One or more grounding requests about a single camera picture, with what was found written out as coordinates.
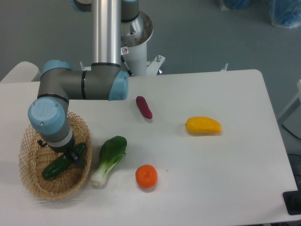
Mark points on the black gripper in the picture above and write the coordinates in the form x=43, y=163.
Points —
x=66, y=147

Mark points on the green cucumber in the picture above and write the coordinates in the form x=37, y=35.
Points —
x=62, y=163

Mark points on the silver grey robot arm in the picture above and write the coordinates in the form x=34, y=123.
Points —
x=104, y=81

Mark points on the woven wicker basket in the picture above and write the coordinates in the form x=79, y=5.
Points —
x=33, y=159

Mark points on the green bok choy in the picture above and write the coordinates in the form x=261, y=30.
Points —
x=111, y=153

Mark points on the orange tangerine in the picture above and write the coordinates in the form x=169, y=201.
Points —
x=146, y=176

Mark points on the purple sweet potato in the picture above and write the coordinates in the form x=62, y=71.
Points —
x=143, y=107

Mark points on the white chair armrest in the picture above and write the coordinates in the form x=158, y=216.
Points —
x=23, y=72

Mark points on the yellow mango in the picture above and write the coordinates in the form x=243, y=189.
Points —
x=203, y=125

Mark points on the black device at table edge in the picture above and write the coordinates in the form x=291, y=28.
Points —
x=292, y=201

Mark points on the white furniture at right edge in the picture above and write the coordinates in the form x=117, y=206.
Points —
x=292, y=105

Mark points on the blue plastic bag left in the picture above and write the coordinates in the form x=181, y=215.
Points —
x=234, y=4

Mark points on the blue plastic bag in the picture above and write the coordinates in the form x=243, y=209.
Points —
x=285, y=13
x=234, y=4

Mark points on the blue plastic bag right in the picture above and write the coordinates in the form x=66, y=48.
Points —
x=285, y=13

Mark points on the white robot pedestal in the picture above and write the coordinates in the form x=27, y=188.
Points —
x=138, y=54

